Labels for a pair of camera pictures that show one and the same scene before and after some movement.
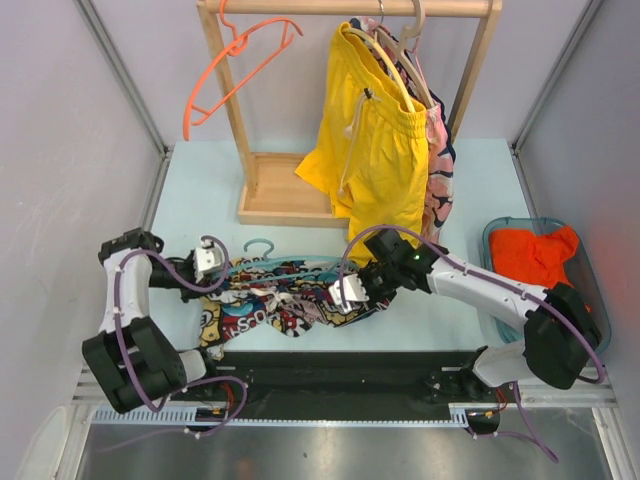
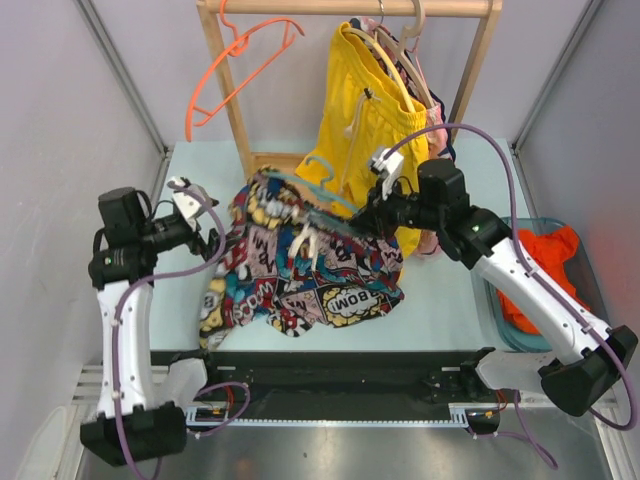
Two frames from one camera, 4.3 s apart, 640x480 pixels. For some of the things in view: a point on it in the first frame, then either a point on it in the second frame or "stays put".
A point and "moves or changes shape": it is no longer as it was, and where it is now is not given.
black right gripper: x=373 y=297 -> x=375 y=217
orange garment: x=541 y=259 stays put
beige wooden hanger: x=389 y=60 stays put
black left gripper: x=193 y=293 -> x=196 y=243
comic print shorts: x=264 y=291 moves or changes shape
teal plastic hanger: x=288 y=269 -> x=329 y=219
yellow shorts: x=370 y=150 stays put
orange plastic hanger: x=207 y=113 stays put
